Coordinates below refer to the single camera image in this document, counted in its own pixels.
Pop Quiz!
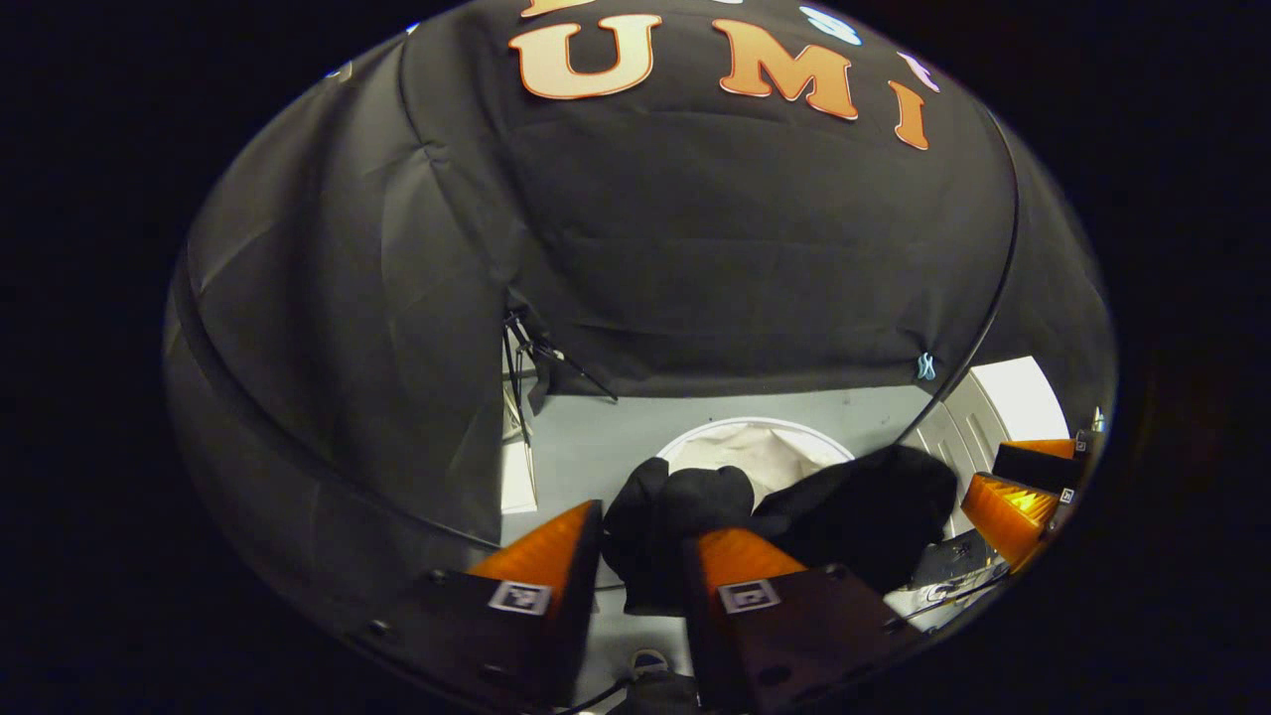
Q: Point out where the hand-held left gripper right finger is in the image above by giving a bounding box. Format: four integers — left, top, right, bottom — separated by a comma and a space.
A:
680, 527, 922, 715

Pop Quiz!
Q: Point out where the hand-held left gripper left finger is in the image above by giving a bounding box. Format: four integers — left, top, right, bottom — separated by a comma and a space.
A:
338, 500, 605, 714

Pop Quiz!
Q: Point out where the black knit garment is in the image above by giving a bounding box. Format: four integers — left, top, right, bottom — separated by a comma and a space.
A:
601, 444, 959, 617

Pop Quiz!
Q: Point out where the white laundry hamper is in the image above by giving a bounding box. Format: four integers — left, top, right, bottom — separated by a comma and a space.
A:
655, 417, 857, 509

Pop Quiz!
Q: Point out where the white slatted panel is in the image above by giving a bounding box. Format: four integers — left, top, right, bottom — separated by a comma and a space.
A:
914, 357, 1068, 537

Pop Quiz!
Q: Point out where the black tripod stand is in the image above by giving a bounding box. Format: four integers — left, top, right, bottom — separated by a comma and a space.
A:
501, 306, 619, 443

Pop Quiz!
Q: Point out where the black backdrop cloth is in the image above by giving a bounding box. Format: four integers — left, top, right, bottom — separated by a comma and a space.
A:
164, 0, 1118, 607

